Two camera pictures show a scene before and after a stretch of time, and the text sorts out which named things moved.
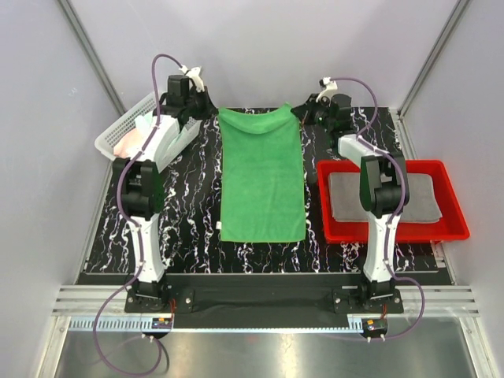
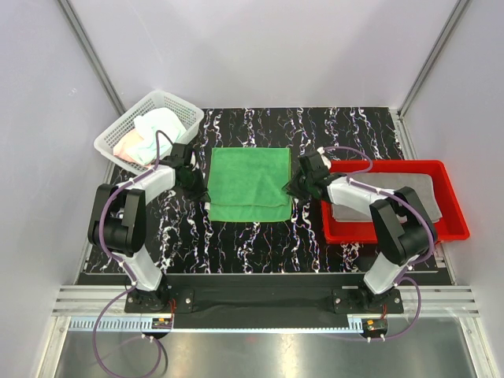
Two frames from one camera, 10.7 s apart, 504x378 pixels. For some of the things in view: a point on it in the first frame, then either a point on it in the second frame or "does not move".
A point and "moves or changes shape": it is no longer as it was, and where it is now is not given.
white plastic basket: x=105 y=142 does not move
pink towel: x=124 y=147 does not move
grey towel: x=345 y=188 does not move
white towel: x=167 y=127 does not move
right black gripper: x=303 y=112 to x=293 y=190
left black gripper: x=209 y=109 to x=201 y=191
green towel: x=262 y=186 moves or changes shape
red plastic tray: x=453 y=225 does not move
